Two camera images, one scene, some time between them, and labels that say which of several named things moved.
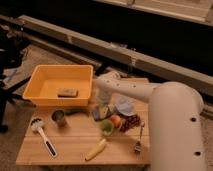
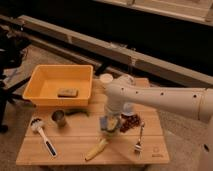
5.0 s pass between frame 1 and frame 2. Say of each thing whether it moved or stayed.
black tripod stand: stayed
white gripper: moved
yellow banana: stayed
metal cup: stayed
